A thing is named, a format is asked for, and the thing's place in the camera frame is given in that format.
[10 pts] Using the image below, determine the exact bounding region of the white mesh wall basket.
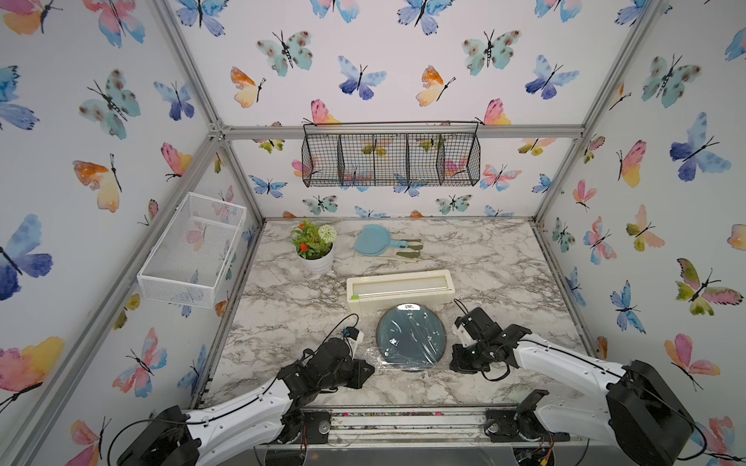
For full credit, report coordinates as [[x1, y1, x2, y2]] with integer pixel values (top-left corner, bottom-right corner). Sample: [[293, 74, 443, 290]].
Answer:
[[137, 192, 247, 309]]

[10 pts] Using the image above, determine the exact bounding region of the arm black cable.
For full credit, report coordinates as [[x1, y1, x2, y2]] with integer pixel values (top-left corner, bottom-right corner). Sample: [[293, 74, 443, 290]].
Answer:
[[453, 298, 709, 461], [107, 313, 363, 466]]

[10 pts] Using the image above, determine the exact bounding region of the aluminium front rail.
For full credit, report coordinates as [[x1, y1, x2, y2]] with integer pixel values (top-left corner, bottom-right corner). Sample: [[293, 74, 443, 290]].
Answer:
[[162, 406, 654, 450]]

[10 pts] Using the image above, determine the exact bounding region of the potted flower plant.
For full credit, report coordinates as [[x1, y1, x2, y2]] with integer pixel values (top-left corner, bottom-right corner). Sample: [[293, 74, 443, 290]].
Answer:
[[291, 219, 337, 276]]

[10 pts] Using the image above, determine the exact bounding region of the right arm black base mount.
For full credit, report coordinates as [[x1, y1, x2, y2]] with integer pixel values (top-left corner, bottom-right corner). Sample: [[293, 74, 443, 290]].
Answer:
[[483, 389, 571, 443]]

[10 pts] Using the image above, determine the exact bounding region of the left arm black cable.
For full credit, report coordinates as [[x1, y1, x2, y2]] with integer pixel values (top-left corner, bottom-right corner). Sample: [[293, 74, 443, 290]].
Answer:
[[107, 313, 363, 466]]

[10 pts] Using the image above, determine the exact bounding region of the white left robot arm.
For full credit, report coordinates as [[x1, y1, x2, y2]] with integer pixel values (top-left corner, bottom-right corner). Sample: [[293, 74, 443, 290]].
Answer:
[[115, 326, 375, 465]]

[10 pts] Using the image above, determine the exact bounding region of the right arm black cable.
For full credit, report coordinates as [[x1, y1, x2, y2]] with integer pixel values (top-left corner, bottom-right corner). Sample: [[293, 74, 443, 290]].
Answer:
[[453, 298, 709, 461]]

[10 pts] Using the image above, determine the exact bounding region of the black wire wall basket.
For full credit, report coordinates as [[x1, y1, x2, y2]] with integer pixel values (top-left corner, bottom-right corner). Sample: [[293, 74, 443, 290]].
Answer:
[[295, 122, 481, 188]]

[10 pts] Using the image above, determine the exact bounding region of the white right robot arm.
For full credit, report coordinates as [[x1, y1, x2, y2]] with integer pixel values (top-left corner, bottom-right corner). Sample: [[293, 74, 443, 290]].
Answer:
[[450, 307, 699, 465]]

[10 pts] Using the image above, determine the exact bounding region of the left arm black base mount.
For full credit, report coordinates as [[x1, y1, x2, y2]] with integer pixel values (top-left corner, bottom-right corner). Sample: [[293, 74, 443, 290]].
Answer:
[[276, 409, 331, 445]]

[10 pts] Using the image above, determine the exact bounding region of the clear plastic wrap sheet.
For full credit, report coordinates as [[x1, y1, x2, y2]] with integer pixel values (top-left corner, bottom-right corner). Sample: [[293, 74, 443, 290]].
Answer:
[[363, 303, 450, 373]]

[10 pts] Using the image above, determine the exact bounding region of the dark teal round plate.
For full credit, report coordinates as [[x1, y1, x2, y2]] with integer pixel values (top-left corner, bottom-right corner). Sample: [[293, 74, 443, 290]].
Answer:
[[376, 304, 447, 372]]

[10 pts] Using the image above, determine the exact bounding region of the cream plastic wrap dispenser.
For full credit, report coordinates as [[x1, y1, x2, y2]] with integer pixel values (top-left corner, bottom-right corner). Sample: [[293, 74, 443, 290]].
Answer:
[[346, 270, 456, 313]]

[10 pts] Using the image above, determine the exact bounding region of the light blue plastic pan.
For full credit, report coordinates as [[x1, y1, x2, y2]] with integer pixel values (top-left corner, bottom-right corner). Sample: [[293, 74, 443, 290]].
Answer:
[[354, 224, 409, 256]]

